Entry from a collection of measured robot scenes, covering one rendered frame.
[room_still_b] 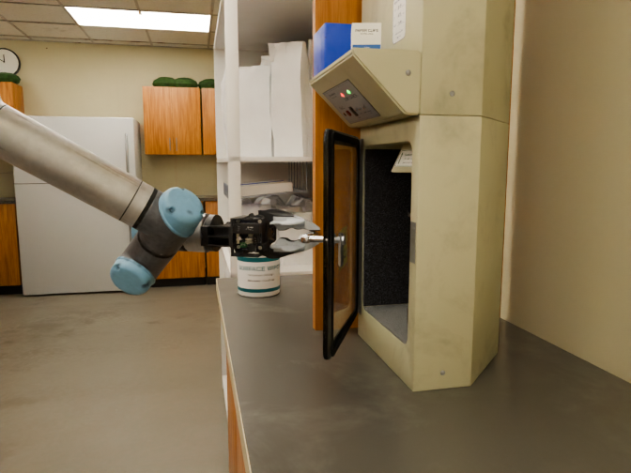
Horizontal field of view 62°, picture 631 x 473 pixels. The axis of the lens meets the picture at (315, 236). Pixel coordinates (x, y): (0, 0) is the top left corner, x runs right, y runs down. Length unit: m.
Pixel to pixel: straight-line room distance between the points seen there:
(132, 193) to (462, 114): 0.55
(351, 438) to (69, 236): 5.23
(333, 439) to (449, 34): 0.65
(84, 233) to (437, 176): 5.16
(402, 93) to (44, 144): 0.55
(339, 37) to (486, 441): 0.75
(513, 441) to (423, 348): 0.21
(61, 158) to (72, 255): 5.03
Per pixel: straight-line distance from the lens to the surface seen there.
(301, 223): 0.97
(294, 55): 2.15
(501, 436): 0.86
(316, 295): 1.24
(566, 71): 1.31
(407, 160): 0.99
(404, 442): 0.81
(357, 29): 0.97
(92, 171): 0.88
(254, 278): 1.56
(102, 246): 5.83
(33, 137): 0.89
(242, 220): 0.95
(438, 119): 0.90
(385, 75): 0.87
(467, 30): 0.94
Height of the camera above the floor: 1.33
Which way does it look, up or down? 8 degrees down
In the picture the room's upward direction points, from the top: straight up
